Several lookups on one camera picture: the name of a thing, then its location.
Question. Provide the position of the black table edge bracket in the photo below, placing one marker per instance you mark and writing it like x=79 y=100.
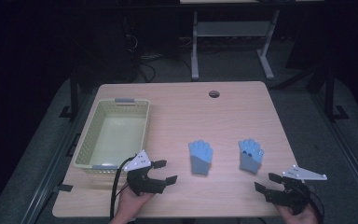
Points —
x=62 y=188

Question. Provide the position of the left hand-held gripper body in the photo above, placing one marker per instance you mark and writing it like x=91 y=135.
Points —
x=143 y=182

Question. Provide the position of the black metal stand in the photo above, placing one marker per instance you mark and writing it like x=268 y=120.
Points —
x=330 y=93
x=73 y=93

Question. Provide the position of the plain blue knit glove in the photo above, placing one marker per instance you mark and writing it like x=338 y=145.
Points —
x=200 y=157

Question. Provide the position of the metal floor rail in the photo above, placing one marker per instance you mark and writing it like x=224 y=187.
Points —
x=48 y=177
x=348 y=155

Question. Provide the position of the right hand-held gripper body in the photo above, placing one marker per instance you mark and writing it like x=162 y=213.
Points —
x=289 y=196

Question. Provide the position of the pale yellow plastic basket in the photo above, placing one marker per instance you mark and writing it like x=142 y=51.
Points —
x=118 y=137

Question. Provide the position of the person's left hand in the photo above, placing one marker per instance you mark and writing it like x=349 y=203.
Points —
x=130 y=205

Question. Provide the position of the blue knit glove with dots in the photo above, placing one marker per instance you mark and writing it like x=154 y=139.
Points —
x=250 y=158

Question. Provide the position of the white metal desk frame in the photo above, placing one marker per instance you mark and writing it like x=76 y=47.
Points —
x=230 y=28

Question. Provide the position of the person's right hand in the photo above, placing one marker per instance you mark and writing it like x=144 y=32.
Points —
x=295 y=217

